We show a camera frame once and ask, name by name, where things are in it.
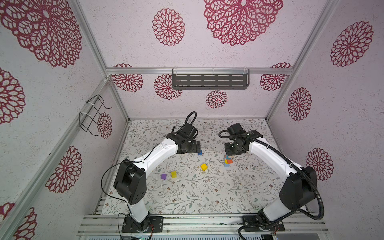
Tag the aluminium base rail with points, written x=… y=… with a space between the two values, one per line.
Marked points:
x=208 y=224

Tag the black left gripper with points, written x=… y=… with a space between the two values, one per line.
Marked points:
x=196 y=147

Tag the black wire wall basket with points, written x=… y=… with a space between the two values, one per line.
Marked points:
x=96 y=121

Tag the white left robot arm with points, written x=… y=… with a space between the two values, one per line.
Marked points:
x=131 y=179

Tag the yellow-green wood cube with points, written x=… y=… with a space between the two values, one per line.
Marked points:
x=174 y=174

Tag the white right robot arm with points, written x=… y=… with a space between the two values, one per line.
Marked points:
x=299 y=183

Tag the dark grey wall shelf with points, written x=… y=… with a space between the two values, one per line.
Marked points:
x=210 y=81

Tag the yellow wood cube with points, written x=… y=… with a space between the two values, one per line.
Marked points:
x=204 y=167

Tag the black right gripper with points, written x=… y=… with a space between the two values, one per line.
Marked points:
x=227 y=151

